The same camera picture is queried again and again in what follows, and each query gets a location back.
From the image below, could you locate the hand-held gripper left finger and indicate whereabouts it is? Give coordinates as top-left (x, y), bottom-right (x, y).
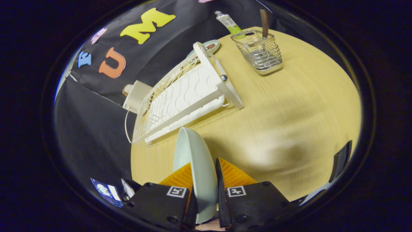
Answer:
top-left (124, 162), bottom-right (198, 231)

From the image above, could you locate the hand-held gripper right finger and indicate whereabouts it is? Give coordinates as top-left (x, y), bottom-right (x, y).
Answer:
top-left (215, 158), bottom-right (300, 231)

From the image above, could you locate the pale green plate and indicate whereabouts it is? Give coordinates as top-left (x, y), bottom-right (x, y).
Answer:
top-left (173, 126), bottom-right (220, 225)

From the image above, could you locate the white wire dish rack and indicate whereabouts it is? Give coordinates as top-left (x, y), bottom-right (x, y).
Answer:
top-left (131, 42), bottom-right (244, 146)

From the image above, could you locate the metal wire basket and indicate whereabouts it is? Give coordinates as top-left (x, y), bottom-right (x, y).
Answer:
top-left (230, 29), bottom-right (284, 76)

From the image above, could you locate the brown-handled spoon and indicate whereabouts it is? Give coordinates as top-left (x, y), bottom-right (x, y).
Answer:
top-left (259, 9), bottom-right (271, 70)

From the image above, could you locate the small round plate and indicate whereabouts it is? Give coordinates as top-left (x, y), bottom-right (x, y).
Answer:
top-left (186, 39), bottom-right (221, 59)

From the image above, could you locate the white toaster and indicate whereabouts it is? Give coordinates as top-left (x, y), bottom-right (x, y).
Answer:
top-left (122, 80), bottom-right (154, 114)

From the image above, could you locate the dark curved panel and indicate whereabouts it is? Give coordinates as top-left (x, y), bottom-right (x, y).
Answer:
top-left (328, 140), bottom-right (353, 185)

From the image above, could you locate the green drink bottle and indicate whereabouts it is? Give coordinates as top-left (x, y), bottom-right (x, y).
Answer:
top-left (214, 10), bottom-right (247, 39)

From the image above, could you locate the white toaster cable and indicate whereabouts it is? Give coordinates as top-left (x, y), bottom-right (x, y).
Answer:
top-left (125, 109), bottom-right (133, 144)

